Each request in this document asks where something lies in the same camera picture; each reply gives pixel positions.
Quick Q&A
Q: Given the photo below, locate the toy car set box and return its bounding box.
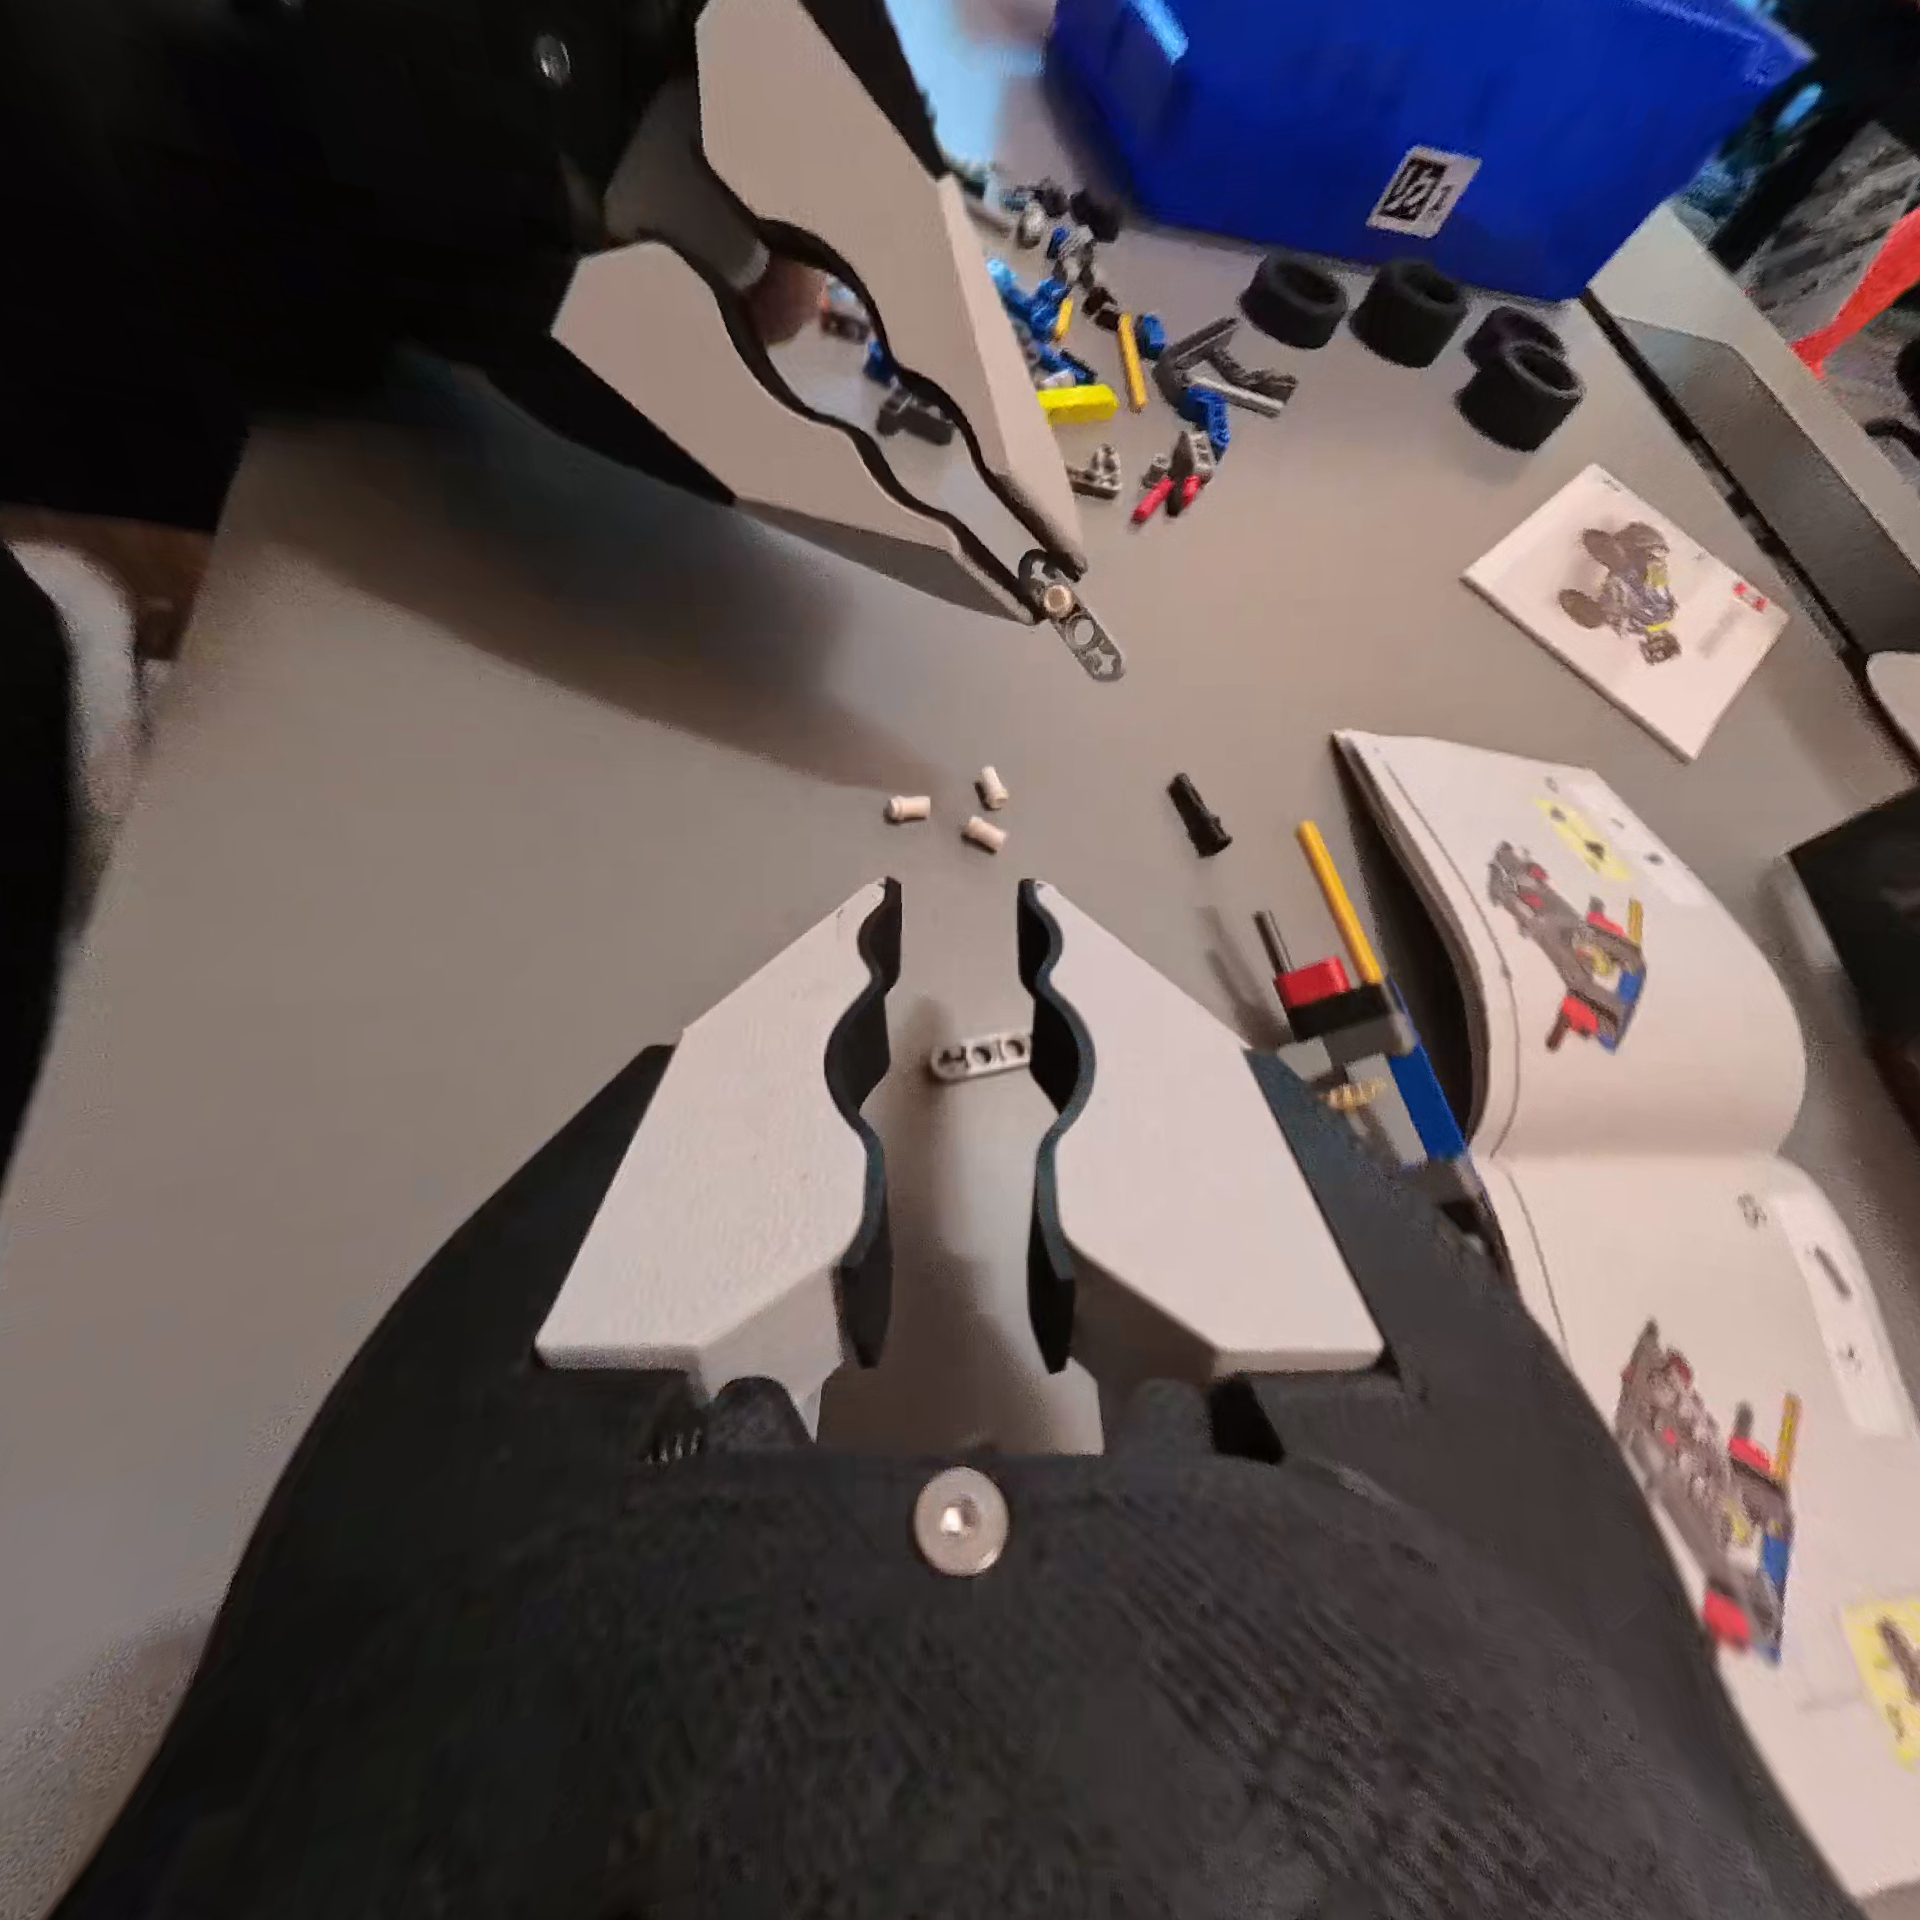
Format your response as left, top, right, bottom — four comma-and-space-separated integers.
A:
1782, 784, 1920, 1040

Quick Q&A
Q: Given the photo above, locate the partly built toy car chassis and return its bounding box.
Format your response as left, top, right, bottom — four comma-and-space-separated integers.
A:
1252, 816, 1512, 1247

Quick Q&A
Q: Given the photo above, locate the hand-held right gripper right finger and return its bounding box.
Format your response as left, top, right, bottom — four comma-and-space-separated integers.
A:
1016, 880, 1386, 1449

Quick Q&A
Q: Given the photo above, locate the open instruction book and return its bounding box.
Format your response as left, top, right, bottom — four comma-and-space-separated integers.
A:
1333, 732, 1920, 1899

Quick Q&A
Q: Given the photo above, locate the black toy tyre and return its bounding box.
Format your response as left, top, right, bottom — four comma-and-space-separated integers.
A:
1243, 251, 1350, 352
1454, 341, 1589, 458
1464, 304, 1567, 377
1350, 255, 1473, 366

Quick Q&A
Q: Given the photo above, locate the small instruction booklet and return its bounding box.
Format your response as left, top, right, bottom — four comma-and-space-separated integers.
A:
1464, 464, 1792, 765

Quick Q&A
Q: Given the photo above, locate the dark grey thin beam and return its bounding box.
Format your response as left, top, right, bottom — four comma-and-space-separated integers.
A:
1016, 550, 1125, 688

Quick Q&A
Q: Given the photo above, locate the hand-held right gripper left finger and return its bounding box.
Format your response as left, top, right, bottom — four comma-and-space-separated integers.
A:
535, 880, 904, 1442

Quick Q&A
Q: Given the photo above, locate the pile of loose building pieces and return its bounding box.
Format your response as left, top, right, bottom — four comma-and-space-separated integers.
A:
832, 173, 1302, 531

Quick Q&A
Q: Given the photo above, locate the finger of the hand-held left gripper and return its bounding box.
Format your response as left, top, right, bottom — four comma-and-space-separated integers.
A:
551, 241, 1054, 627
697, 0, 1087, 588

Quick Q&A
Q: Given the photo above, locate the person's left hand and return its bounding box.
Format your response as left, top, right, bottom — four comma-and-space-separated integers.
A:
747, 251, 827, 353

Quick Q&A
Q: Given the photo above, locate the blue bin with white papers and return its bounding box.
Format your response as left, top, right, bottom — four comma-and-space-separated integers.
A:
1045, 0, 1813, 304

